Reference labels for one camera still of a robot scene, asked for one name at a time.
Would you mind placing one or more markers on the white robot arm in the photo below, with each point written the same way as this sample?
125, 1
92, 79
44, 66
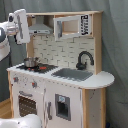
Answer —
4, 52

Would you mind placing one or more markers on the white toy microwave door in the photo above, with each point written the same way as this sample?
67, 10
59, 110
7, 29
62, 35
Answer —
72, 26

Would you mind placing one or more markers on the silver toy pot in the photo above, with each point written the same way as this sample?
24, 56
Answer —
31, 62

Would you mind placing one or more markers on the grey range hood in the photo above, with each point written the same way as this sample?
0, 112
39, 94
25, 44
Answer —
39, 27

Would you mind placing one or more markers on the red left stove knob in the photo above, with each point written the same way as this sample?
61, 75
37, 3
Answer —
15, 79

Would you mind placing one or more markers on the wooden toy kitchen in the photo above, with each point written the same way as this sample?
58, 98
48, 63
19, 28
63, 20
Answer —
64, 54

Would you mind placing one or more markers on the red stove knob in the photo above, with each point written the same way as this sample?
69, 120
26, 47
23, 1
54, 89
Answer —
15, 79
34, 84

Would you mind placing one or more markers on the black toy faucet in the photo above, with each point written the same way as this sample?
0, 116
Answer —
82, 60

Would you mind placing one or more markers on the black toy stovetop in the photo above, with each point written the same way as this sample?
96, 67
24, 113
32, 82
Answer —
40, 68

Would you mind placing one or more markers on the toy oven door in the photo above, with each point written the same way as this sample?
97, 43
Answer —
27, 103

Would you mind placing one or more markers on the white cabinet door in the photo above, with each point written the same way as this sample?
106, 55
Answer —
63, 106

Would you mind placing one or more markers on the grey toy sink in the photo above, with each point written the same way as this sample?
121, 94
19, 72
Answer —
72, 74

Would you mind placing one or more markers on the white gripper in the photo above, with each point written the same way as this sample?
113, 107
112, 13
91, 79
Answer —
18, 26

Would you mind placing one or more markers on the red right stove knob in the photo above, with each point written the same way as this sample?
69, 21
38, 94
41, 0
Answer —
34, 84

